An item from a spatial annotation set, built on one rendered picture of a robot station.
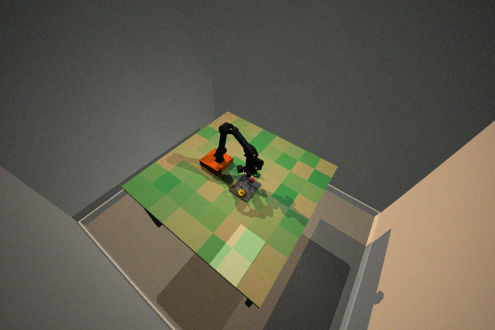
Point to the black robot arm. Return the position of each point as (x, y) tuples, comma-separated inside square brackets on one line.
[(249, 150)]

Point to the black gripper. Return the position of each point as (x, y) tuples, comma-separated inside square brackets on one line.
[(240, 169)]

